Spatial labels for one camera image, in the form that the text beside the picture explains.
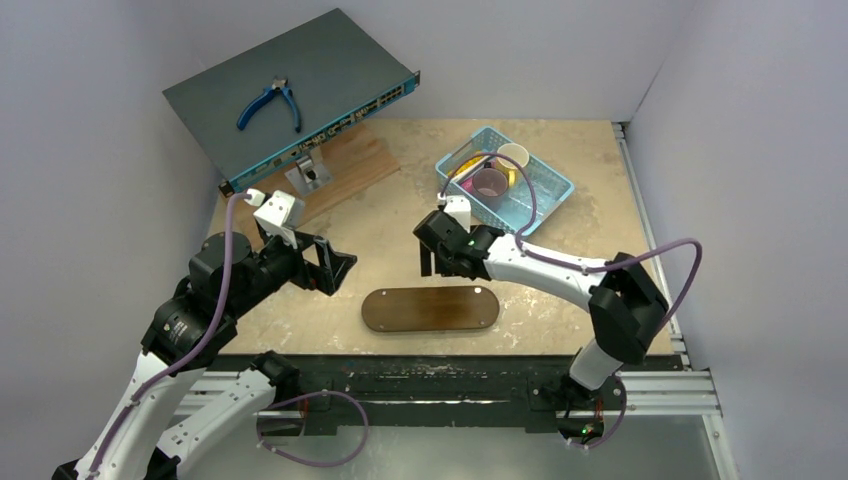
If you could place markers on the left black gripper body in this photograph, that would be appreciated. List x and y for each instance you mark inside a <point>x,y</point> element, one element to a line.
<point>290,264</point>

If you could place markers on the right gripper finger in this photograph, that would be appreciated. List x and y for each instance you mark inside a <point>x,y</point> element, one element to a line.
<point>443,264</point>
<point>426,261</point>

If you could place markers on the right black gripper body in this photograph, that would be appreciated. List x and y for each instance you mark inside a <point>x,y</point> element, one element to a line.
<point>436,250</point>

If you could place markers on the dark wooden oval tray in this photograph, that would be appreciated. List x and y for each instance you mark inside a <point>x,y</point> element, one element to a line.
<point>425,309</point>

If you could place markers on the purple translucent cup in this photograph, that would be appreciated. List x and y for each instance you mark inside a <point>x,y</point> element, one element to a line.
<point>489,186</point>

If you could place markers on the light blue plastic basket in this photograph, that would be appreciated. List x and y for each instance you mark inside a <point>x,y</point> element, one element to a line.
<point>551,188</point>

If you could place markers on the yellow mug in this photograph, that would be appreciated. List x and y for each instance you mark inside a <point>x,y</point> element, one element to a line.
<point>512,156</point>

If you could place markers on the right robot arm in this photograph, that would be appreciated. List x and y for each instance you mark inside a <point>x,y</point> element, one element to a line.
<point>625,306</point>

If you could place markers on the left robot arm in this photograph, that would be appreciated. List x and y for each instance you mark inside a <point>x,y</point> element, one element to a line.
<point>226,279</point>

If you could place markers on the yellow toothpaste tube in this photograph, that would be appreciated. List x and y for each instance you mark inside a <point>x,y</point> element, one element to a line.
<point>467,166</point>

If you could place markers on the wooden base board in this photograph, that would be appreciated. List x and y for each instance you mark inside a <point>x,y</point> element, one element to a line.
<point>355,160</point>

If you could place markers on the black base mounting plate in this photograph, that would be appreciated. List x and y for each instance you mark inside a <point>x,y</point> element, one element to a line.
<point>467,391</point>

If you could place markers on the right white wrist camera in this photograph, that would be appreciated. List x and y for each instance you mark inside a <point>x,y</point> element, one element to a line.
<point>458,207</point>

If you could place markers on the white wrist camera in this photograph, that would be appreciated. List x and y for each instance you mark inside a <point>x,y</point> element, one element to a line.
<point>279,215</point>
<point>458,207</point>

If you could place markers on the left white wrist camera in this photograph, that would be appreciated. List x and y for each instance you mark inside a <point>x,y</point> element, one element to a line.
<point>279,215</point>

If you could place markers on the metal stand bracket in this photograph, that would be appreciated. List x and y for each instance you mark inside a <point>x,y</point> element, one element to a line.
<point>309,173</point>

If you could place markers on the grey network switch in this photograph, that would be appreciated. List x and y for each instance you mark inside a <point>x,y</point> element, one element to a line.
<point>262,109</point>

